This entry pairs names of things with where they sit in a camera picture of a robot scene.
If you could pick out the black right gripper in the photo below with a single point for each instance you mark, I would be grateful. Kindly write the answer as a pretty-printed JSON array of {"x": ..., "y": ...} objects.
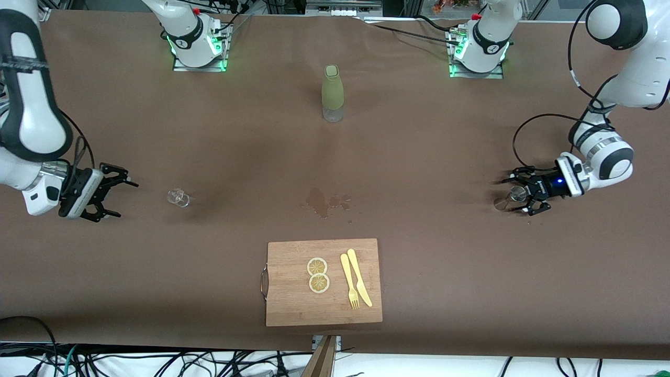
[{"x": 79, "y": 189}]

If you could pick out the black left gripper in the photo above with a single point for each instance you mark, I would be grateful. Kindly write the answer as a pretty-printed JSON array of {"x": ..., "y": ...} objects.
[{"x": 546, "y": 185}]

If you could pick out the steel jigger measuring cup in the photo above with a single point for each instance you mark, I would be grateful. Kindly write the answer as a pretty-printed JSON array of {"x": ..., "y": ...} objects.
[{"x": 518, "y": 195}]

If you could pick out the small clear glass shaker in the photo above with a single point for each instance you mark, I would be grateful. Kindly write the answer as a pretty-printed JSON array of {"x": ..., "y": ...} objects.
[{"x": 179, "y": 198}]

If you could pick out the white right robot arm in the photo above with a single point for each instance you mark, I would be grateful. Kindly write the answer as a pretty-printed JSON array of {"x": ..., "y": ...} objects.
[{"x": 31, "y": 104}]

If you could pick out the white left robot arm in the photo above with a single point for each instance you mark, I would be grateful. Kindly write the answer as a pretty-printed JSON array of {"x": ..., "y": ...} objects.
[{"x": 644, "y": 73}]

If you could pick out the brown table cover sheet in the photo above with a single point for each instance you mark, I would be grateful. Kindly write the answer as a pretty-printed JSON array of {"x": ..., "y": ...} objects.
[{"x": 104, "y": 262}]

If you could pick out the yellow plastic knife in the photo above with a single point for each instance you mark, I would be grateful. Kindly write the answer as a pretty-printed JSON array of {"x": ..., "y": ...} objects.
[{"x": 358, "y": 275}]

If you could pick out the yellow plastic fork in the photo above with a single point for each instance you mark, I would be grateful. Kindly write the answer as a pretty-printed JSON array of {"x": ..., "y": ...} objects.
[{"x": 348, "y": 277}]

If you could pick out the wooden cutting board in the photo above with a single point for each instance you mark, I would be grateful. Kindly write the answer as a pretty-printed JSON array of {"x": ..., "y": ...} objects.
[{"x": 293, "y": 303}]

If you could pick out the lemon slice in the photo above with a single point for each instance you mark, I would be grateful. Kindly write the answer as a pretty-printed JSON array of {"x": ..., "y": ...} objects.
[
  {"x": 319, "y": 284},
  {"x": 317, "y": 266}
]

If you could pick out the green sleeved glass bottle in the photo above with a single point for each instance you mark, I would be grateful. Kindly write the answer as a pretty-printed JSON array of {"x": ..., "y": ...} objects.
[{"x": 333, "y": 89}]

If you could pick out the grey power strip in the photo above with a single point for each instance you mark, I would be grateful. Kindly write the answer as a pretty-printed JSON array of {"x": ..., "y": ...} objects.
[{"x": 343, "y": 10}]

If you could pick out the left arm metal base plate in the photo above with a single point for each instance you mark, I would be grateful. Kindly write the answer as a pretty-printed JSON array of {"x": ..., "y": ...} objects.
[{"x": 473, "y": 75}]

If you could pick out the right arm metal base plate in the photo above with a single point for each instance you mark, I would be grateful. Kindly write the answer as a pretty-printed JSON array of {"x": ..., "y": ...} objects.
[{"x": 199, "y": 68}]

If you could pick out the aluminium frame corner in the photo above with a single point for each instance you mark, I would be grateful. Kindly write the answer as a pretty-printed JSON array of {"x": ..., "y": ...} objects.
[{"x": 44, "y": 11}]

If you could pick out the small metal bracket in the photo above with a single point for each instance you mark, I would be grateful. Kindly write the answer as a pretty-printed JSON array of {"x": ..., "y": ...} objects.
[{"x": 315, "y": 341}]

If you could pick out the wooden post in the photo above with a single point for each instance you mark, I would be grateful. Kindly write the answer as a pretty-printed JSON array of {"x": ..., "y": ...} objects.
[{"x": 322, "y": 361}]

